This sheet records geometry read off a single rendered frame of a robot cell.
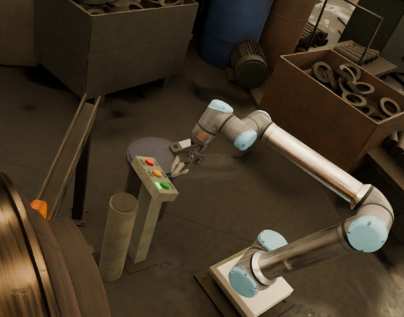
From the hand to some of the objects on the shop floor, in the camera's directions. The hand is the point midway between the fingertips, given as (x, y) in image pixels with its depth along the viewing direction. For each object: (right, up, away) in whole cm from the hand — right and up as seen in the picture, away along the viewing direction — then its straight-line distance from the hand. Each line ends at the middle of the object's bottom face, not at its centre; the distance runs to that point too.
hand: (172, 173), depth 167 cm
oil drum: (+35, +114, +259) cm, 285 cm away
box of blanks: (-71, +80, +173) cm, 203 cm away
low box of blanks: (+111, +21, +178) cm, 211 cm away
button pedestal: (-23, -45, +44) cm, 67 cm away
